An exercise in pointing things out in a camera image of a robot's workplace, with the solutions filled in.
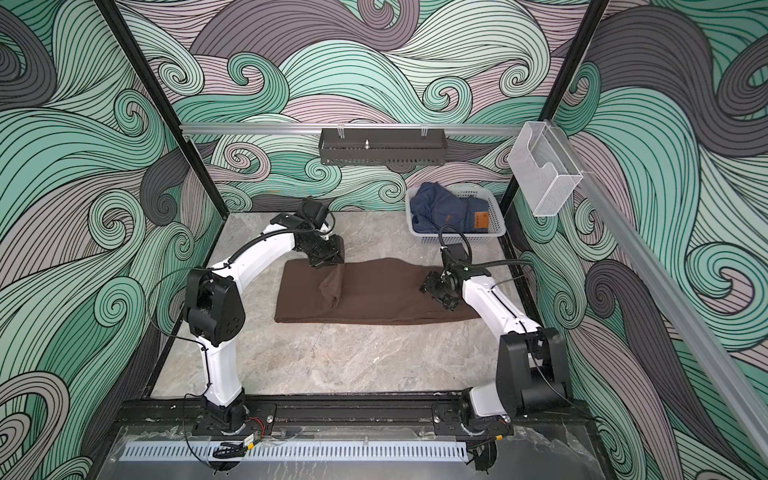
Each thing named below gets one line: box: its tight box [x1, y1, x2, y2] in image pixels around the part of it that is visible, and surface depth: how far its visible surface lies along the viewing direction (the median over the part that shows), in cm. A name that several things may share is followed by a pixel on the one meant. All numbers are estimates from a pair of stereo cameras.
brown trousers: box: [274, 257, 480, 324], surface depth 93 cm
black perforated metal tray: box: [319, 128, 448, 166], surface depth 97 cm
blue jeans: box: [410, 182, 490, 233], surface depth 113 cm
